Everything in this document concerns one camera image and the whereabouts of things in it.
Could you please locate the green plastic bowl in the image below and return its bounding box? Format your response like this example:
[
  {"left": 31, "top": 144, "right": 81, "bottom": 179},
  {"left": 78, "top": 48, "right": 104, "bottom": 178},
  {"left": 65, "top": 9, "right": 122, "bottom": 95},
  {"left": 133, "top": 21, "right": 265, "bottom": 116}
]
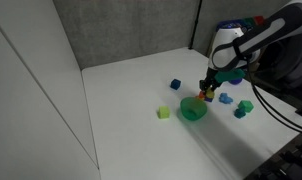
[{"left": 179, "top": 96, "right": 208, "bottom": 123}]

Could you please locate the black cable to gripper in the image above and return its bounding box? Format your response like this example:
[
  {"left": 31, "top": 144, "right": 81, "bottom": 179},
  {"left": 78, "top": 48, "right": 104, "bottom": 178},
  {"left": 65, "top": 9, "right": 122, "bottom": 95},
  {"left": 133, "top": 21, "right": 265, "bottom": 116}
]
[{"left": 245, "top": 55, "right": 302, "bottom": 136}]

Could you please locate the yellow toy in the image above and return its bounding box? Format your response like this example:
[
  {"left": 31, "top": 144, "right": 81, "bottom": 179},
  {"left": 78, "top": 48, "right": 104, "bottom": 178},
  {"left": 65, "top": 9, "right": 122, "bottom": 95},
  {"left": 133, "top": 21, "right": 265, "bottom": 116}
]
[{"left": 205, "top": 89, "right": 216, "bottom": 99}]

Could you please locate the lime green cube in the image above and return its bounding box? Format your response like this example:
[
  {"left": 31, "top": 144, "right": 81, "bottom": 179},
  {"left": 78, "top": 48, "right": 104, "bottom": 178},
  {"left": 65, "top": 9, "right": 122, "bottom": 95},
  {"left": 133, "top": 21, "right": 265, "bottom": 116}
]
[{"left": 157, "top": 105, "right": 171, "bottom": 120}]

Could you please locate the dark office chair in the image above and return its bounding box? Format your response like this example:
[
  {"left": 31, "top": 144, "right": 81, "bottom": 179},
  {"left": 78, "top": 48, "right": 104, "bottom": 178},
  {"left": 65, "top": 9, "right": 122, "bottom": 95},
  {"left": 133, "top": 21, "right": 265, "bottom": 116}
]
[{"left": 260, "top": 31, "right": 302, "bottom": 101}]

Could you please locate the green printed gripper mount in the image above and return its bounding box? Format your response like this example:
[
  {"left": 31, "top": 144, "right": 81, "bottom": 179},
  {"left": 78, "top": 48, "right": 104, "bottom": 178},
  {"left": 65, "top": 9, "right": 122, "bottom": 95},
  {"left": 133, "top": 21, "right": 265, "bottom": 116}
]
[{"left": 214, "top": 68, "right": 246, "bottom": 84}]

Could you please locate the red background block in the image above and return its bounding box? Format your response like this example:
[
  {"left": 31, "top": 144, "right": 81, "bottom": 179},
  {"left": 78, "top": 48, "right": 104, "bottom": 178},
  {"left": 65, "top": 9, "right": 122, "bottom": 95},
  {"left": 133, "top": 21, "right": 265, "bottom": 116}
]
[{"left": 254, "top": 15, "right": 266, "bottom": 25}]

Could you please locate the green background block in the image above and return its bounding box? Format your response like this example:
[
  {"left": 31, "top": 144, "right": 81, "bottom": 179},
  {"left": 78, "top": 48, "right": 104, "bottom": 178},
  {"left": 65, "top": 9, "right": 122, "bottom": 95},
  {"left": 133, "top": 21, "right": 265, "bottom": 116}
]
[{"left": 243, "top": 17, "right": 256, "bottom": 27}]

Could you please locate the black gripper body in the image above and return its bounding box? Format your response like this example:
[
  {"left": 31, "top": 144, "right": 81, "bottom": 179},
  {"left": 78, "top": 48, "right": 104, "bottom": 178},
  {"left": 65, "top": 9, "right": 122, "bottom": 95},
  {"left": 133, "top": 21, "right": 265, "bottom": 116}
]
[{"left": 200, "top": 68, "right": 222, "bottom": 88}]

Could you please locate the dark blue cube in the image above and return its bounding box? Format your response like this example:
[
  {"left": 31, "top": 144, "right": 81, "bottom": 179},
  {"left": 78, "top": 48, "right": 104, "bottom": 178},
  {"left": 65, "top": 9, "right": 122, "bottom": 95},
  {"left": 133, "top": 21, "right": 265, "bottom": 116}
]
[{"left": 169, "top": 78, "right": 182, "bottom": 91}]

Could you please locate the light blue toy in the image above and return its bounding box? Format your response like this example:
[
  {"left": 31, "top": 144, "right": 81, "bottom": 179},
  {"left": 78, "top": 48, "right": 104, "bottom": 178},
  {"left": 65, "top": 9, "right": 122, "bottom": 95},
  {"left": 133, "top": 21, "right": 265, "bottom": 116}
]
[{"left": 218, "top": 92, "right": 234, "bottom": 105}]

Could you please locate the teal toy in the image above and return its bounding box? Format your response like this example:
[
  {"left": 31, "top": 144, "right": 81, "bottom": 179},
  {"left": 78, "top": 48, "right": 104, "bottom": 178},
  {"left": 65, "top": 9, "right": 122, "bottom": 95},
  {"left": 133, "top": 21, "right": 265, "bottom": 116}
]
[{"left": 233, "top": 107, "right": 247, "bottom": 120}]

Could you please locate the blue background item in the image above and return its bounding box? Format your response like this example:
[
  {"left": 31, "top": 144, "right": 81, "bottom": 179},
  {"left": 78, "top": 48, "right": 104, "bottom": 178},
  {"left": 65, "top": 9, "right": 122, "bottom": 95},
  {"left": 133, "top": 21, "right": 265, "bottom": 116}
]
[{"left": 217, "top": 20, "right": 247, "bottom": 31}]

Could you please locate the black stand pole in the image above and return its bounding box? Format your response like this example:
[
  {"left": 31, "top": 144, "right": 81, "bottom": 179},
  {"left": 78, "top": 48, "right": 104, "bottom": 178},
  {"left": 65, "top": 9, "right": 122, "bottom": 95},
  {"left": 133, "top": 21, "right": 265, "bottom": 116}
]
[{"left": 188, "top": 0, "right": 203, "bottom": 51}]

